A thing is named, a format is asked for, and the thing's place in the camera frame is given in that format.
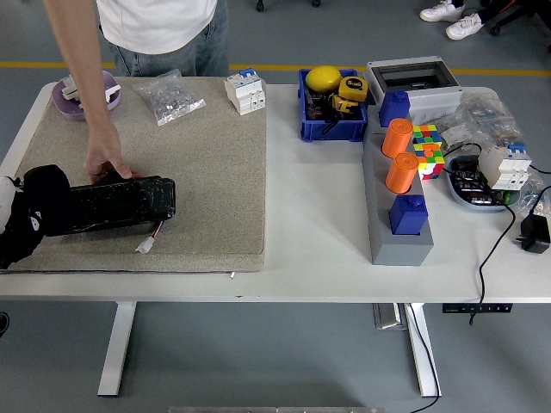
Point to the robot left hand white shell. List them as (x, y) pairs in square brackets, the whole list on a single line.
[(6, 200)]

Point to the person's right hand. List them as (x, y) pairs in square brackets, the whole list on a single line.
[(103, 150)]

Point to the black rag with white print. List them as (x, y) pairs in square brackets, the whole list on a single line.
[(39, 193)]

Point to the black glossy panel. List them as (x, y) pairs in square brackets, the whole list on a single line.
[(120, 206)]

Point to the person's right forearm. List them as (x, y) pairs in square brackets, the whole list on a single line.
[(82, 64)]

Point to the black table control panel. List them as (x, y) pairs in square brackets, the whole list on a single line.
[(478, 308)]

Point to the purple oval tray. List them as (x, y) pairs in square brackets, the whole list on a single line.
[(64, 107)]

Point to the white plastic clip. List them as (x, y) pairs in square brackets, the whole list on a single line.
[(69, 81), (113, 92), (71, 94)]

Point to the clear bag of screws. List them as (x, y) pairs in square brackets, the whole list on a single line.
[(170, 96)]

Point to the grey-brown felt mat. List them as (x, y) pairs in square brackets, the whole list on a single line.
[(215, 193)]

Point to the white circuit breaker blue switches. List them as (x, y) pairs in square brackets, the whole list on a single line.
[(243, 92), (503, 165)]

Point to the white table leg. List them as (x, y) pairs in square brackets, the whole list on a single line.
[(424, 353), (117, 344)]

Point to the black office chair base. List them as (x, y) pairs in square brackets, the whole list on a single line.
[(260, 5), (496, 30)]

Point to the dark brown small parts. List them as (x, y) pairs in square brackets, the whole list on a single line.
[(316, 105)]

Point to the blue plastic bin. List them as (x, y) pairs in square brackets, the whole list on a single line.
[(333, 131)]

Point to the yellow black tape measure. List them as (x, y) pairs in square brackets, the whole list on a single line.
[(354, 88), (344, 105)]

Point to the blue square peg block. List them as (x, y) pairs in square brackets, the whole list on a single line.
[(406, 217), (392, 109)]

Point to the orange cylinder peg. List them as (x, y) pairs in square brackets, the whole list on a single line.
[(396, 139), (400, 174)]

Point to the grey peg base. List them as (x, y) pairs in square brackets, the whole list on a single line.
[(398, 251)]

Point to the multicoloured puzzle cube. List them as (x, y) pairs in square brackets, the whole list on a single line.
[(430, 152)]

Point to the grey metal box under table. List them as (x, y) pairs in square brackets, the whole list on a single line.
[(387, 316)]

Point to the light blue oval tray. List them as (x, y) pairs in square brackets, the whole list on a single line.
[(456, 195)]

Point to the dark circuit boards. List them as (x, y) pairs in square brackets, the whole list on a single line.
[(467, 176)]

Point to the white sneaker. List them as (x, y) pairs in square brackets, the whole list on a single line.
[(465, 26), (441, 12)]

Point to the clear bag of small parts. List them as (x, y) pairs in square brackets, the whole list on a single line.
[(482, 114), (536, 195)]

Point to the seated person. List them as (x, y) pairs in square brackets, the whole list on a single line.
[(490, 10)]

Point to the black power adapter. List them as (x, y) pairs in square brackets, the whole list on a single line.
[(536, 234)]

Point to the grey electrical enclosure box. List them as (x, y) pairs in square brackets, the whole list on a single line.
[(435, 99)]

